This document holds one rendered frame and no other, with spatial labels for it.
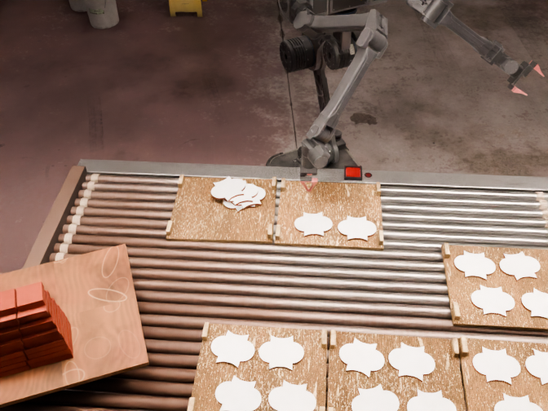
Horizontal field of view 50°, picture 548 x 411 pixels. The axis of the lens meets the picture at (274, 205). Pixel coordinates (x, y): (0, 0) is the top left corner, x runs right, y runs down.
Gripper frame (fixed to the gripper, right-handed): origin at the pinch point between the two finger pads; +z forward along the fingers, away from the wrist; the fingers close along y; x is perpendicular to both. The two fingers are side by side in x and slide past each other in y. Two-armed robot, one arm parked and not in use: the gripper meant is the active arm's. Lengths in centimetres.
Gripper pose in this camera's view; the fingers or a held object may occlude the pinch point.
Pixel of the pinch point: (309, 181)
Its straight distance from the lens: 235.7
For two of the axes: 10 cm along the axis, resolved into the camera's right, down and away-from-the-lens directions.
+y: 0.7, -7.0, 7.1
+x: -10.0, -0.2, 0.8
